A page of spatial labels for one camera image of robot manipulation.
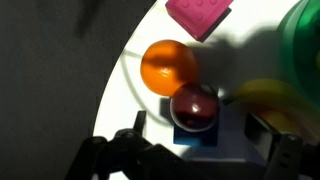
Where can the yellow toy banana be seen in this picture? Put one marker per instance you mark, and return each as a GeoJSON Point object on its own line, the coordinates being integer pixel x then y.
{"type": "Point", "coordinates": [276, 96]}

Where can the pink toy cube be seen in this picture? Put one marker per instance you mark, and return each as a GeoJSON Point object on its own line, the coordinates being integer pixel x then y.
{"type": "Point", "coordinates": [198, 15]}

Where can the green plastic bowl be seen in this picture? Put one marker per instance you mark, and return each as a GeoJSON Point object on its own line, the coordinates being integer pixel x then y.
{"type": "Point", "coordinates": [300, 50]}

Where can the round brown toy ball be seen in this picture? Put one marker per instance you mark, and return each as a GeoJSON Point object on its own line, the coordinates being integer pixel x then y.
{"type": "Point", "coordinates": [195, 107]}

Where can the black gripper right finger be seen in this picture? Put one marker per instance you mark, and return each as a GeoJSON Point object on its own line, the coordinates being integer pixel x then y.
{"type": "Point", "coordinates": [261, 135]}

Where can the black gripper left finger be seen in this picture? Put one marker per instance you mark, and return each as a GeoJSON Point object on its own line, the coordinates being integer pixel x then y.
{"type": "Point", "coordinates": [140, 121]}

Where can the orange toy fruit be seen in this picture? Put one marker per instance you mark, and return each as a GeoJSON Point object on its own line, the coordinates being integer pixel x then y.
{"type": "Point", "coordinates": [165, 68]}

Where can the blue toy cube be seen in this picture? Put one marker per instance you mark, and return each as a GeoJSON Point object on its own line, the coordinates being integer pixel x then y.
{"type": "Point", "coordinates": [200, 137]}

